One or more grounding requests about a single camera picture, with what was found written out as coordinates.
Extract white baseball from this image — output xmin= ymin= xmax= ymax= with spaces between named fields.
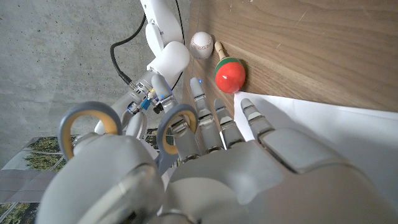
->
xmin=189 ymin=30 xmax=215 ymax=60

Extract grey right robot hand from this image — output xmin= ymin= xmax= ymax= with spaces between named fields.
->
xmin=95 ymin=70 xmax=158 ymax=139

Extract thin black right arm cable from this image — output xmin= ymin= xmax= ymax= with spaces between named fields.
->
xmin=172 ymin=0 xmax=187 ymax=91

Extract colourful wooden maraca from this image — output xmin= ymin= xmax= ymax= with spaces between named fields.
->
xmin=214 ymin=41 xmax=246 ymax=94

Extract crumpled white paper sheet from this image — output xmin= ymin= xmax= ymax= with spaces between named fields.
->
xmin=233 ymin=91 xmax=398 ymax=215

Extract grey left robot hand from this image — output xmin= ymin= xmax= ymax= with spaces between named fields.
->
xmin=35 ymin=73 xmax=398 ymax=224

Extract grey scissors with orange handles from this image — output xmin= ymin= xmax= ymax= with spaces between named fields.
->
xmin=58 ymin=101 xmax=200 ymax=177

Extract printed window backdrop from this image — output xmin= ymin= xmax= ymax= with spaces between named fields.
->
xmin=0 ymin=127 xmax=175 ymax=224

